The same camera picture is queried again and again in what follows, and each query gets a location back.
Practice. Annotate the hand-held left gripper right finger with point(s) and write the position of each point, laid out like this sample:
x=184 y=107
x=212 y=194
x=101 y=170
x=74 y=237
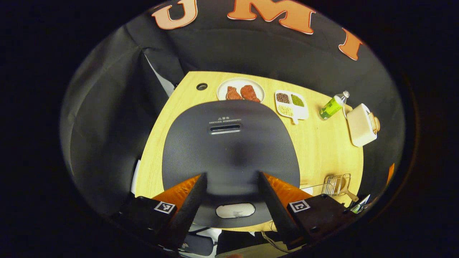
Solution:
x=276 y=215

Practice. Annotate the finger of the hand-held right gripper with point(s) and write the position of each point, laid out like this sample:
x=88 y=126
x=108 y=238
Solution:
x=391 y=173

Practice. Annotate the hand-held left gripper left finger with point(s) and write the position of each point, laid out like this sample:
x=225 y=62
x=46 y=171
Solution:
x=186 y=215

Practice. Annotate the wooden spoon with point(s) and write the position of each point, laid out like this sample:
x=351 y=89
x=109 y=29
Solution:
x=351 y=196

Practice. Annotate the clear container of rice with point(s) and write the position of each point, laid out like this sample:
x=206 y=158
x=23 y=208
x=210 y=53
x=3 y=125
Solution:
x=315 y=191

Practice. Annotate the dark grey rice cooker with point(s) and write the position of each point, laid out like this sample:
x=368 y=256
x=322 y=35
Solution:
x=229 y=154

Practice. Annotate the dark grey object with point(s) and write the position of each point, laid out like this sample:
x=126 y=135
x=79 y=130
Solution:
x=197 y=245

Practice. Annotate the toast bread slice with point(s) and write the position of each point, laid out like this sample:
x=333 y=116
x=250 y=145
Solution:
x=375 y=123

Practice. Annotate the white toaster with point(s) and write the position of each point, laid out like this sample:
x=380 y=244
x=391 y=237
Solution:
x=360 y=127

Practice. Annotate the green drink bottle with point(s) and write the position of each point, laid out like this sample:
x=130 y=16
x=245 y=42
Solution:
x=331 y=107

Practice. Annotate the yellow beans heap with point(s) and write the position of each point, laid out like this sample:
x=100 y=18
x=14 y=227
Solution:
x=285 y=110

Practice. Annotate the white divided dish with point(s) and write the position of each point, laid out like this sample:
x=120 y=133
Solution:
x=303 y=113

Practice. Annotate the green beans heap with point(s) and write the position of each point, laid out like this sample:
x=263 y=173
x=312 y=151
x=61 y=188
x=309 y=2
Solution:
x=297 y=100

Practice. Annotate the brown beans heap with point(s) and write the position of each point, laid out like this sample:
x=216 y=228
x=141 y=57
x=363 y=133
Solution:
x=283 y=98

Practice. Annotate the red meat piece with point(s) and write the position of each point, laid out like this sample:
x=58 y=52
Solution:
x=233 y=94
x=249 y=93

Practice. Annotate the white round plate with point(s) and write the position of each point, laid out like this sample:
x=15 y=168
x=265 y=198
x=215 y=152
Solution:
x=224 y=91

